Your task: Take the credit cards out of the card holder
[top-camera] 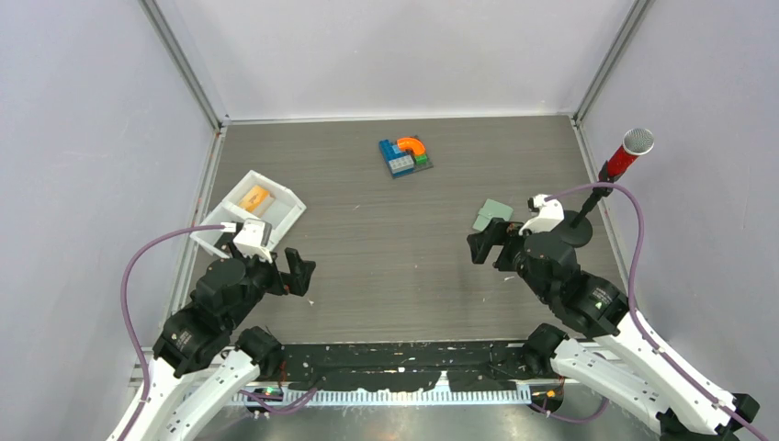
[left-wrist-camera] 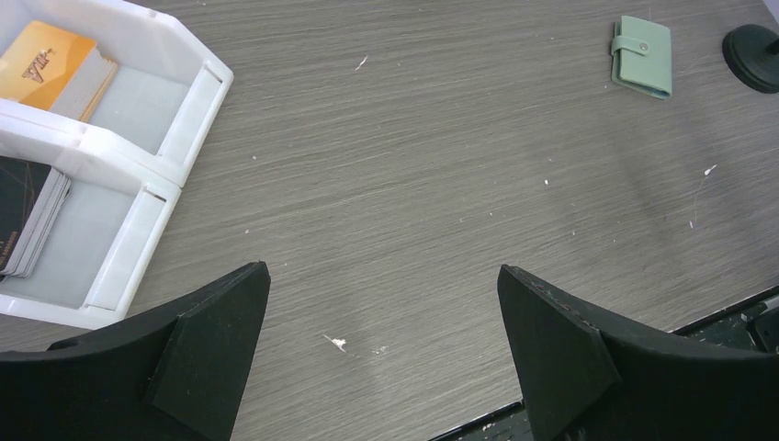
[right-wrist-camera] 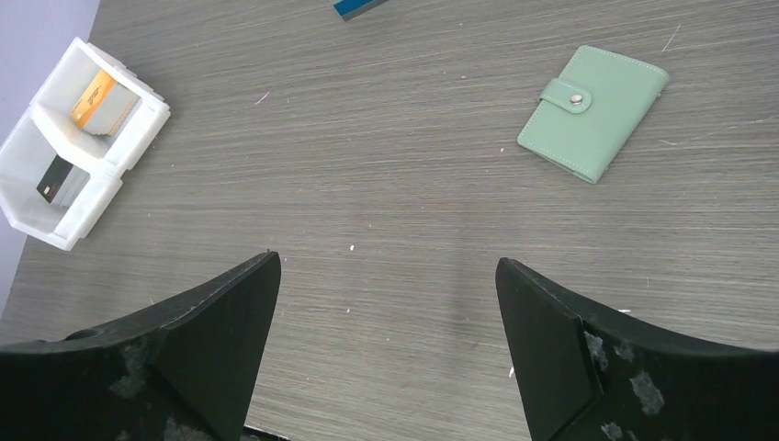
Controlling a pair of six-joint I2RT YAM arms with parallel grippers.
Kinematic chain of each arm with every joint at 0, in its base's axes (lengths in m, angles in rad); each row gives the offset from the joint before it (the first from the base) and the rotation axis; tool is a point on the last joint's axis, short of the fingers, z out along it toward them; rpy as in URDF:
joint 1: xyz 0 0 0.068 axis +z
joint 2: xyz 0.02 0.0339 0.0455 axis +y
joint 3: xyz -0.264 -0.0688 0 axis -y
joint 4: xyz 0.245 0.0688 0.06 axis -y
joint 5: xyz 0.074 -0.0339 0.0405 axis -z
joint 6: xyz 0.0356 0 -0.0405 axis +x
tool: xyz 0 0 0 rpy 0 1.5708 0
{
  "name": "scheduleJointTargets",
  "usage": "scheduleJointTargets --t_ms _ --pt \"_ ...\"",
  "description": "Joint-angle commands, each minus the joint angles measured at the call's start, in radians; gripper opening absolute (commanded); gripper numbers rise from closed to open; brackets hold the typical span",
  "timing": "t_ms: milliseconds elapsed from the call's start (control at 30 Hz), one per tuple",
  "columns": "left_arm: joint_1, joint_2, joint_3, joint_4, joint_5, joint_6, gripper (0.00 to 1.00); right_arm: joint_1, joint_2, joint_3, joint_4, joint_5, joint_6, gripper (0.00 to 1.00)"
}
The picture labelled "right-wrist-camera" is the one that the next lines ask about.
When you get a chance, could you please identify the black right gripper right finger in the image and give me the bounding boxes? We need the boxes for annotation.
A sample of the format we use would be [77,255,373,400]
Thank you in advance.
[495,257,778,440]

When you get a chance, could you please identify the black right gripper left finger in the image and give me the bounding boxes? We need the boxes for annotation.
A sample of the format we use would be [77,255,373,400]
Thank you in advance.
[1,251,281,440]

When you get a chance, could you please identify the black card in tray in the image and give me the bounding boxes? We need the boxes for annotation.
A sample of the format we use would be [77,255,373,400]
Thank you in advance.
[36,155,89,209]

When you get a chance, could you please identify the orange card stack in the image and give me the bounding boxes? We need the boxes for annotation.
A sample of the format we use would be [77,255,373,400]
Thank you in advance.
[70,70,139,136]

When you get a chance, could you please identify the white two-compartment tray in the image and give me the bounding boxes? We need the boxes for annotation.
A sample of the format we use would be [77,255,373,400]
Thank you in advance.
[1,38,171,251]

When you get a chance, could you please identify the colourful toy block set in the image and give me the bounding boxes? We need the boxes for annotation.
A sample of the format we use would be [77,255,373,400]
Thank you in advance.
[333,0,387,21]

